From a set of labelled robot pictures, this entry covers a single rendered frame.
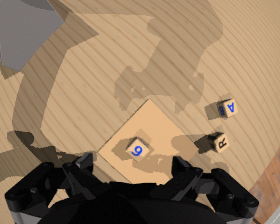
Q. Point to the tan square mat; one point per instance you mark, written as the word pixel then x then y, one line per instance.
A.
pixel 163 138

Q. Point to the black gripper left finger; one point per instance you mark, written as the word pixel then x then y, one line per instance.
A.
pixel 28 200

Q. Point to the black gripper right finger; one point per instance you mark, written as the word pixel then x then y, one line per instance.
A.
pixel 235 204

